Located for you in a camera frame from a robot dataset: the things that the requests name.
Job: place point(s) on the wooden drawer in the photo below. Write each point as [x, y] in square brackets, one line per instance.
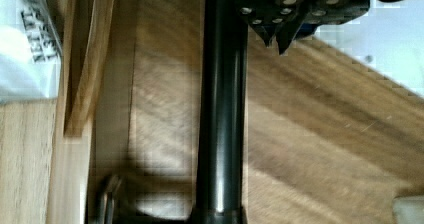
[328, 141]

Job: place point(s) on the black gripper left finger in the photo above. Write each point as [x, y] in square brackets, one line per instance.
[263, 16]

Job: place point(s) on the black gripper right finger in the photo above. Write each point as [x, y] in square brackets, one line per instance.
[309, 15]

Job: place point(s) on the black drawer handle bar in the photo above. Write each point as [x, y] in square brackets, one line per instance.
[221, 134]

